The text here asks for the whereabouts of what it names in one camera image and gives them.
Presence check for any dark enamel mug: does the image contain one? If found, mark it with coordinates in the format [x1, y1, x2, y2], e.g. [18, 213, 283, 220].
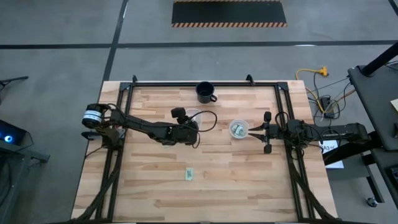
[195, 81, 218, 105]

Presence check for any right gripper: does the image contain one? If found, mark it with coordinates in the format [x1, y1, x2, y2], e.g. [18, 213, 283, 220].
[248, 111, 289, 155]

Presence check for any black power strip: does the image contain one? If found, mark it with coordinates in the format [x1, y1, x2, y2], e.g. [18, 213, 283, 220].
[320, 95, 336, 119]

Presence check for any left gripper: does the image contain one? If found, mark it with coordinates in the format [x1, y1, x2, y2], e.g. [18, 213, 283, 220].
[166, 107, 200, 146]

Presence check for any white paper sheet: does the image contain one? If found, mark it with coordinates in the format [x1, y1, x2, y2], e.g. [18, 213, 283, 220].
[320, 139, 345, 169]

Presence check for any black hazard-striped floor mat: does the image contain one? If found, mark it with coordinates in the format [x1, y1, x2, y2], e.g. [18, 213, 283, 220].
[171, 0, 288, 28]

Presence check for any black stand pole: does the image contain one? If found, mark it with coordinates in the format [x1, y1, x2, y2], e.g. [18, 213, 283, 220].
[361, 42, 398, 78]

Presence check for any black aluminium rig frame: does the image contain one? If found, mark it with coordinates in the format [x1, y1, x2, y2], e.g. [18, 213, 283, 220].
[70, 74, 340, 224]

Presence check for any rectangular clear plastic container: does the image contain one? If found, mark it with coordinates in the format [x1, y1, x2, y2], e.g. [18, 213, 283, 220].
[185, 108, 203, 124]

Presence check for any black device with blue light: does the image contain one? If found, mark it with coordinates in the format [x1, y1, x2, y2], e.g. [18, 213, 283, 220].
[0, 119, 27, 146]

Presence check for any yellow extension cord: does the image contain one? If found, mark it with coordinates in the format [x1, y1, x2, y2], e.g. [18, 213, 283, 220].
[295, 66, 330, 116]

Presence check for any black side table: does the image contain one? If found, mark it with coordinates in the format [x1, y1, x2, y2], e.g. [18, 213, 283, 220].
[347, 63, 398, 152]

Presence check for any grey metal stand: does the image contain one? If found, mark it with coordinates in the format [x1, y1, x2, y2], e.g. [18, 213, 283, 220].
[0, 139, 50, 224]

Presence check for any round clear plastic container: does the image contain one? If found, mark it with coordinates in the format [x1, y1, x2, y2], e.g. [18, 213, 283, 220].
[228, 119, 251, 140]

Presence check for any black tripod leg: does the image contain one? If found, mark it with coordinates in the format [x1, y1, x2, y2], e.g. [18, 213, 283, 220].
[0, 75, 29, 88]

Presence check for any black cable bundle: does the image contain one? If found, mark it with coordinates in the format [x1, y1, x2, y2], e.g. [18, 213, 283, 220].
[288, 149, 338, 222]
[73, 146, 121, 222]

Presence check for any black stand beam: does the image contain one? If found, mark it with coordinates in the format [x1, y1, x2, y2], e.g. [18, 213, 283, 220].
[322, 136, 386, 203]

